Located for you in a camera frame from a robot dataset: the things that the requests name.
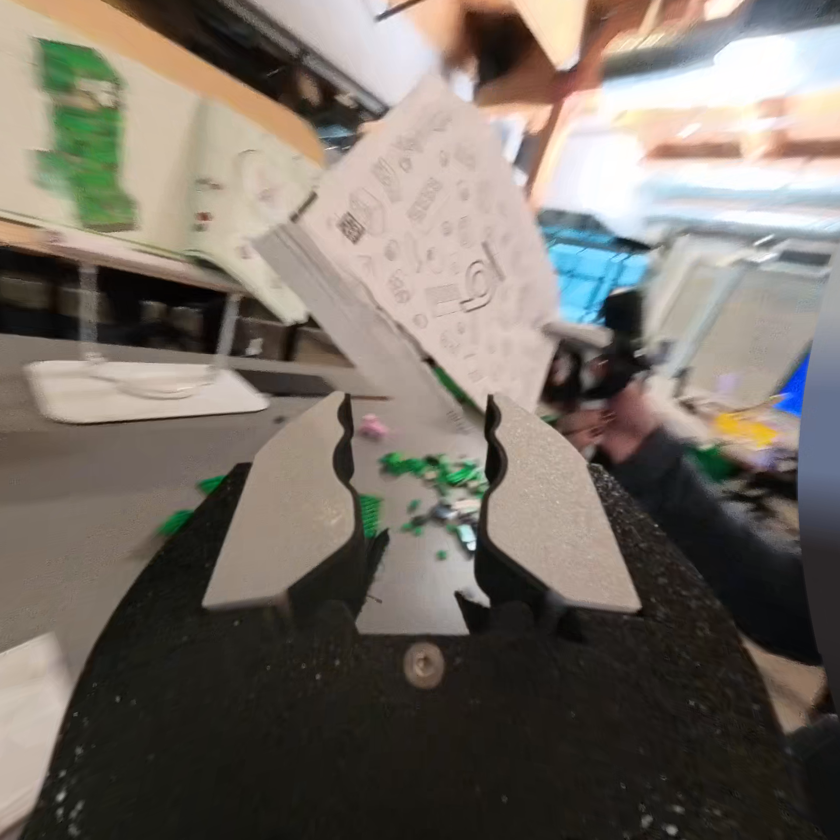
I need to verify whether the white patterned box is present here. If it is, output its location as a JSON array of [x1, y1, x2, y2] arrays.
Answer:
[[252, 74, 562, 435]]

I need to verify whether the pile of green bricks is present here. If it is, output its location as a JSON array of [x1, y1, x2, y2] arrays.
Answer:
[[379, 449, 492, 560]]

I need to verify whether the ribbed green brick plate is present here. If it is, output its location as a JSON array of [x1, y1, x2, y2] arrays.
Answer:
[[357, 492, 387, 540]]

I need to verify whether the white paper sheet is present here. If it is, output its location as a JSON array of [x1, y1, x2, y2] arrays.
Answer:
[[0, 632, 74, 837]]

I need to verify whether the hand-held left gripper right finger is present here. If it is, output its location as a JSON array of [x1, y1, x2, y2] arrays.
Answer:
[[455, 394, 642, 632]]

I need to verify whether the white booklet stand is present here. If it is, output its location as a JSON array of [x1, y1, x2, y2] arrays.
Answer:
[[23, 0, 328, 426]]

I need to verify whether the person's right forearm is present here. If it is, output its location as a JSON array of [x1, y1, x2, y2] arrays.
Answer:
[[609, 425, 825, 665]]

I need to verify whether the person's right hand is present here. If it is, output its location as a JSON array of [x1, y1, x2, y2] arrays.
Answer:
[[576, 386, 668, 467]]

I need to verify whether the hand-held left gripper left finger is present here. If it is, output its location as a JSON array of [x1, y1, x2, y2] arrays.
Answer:
[[201, 391, 389, 632]]

